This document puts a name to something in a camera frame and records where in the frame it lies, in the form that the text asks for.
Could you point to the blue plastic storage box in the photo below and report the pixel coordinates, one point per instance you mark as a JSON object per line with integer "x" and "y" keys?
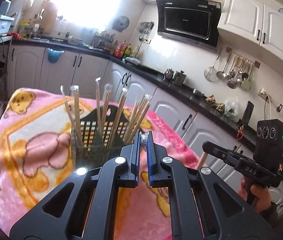
{"x": 5, "y": 23}

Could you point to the person's right hand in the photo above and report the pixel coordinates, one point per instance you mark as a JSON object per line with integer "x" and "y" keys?
{"x": 264, "y": 200}

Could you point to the dark green utensil basket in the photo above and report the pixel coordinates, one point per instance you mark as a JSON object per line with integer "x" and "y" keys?
{"x": 97, "y": 147}

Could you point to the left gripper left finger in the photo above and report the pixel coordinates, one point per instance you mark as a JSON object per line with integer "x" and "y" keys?
{"x": 83, "y": 206}

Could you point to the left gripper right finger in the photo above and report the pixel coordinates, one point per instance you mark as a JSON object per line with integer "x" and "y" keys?
{"x": 202, "y": 205}

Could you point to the pink cartoon bear blanket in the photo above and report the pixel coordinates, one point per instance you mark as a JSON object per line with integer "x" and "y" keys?
{"x": 35, "y": 157}

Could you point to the black range hood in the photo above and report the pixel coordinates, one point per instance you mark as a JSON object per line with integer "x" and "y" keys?
{"x": 190, "y": 21}

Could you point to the black camera box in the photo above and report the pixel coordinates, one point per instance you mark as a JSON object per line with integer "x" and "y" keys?
{"x": 269, "y": 144}

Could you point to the wire mesh strainer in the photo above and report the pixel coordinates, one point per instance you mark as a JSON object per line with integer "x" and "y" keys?
{"x": 210, "y": 73}

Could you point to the red condiment bottle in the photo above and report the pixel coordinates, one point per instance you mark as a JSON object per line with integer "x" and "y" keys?
{"x": 120, "y": 50}

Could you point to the hanging steel ladle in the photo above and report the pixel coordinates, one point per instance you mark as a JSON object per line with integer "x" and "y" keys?
{"x": 221, "y": 74}

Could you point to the blue hanging trash bin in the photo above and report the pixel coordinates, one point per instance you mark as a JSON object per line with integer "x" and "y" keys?
{"x": 54, "y": 55}

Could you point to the yellow oil bottle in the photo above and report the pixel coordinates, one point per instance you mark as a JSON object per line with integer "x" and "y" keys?
{"x": 127, "y": 52}

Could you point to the steel canister pot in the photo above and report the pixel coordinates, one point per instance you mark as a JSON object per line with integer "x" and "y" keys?
{"x": 179, "y": 78}

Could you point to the white upper wall cabinet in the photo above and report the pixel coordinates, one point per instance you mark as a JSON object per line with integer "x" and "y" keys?
{"x": 254, "y": 28}

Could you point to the steel kettle pot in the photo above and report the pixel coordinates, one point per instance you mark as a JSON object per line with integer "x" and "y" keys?
{"x": 168, "y": 75}

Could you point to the round wall vent fan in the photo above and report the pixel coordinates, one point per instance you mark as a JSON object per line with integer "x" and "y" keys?
{"x": 120, "y": 24}

